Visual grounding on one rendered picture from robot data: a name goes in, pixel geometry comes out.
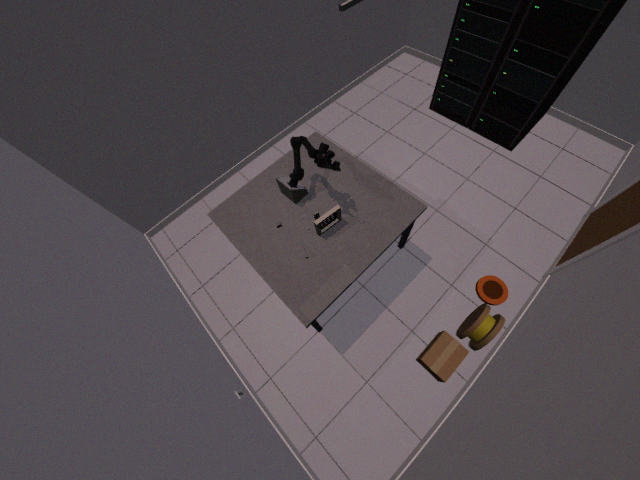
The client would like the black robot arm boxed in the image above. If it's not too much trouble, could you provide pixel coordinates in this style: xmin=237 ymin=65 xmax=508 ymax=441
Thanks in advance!
xmin=287 ymin=136 xmax=335 ymax=188

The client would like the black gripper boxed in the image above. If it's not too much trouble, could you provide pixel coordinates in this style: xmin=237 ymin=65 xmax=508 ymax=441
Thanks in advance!
xmin=317 ymin=157 xmax=341 ymax=171

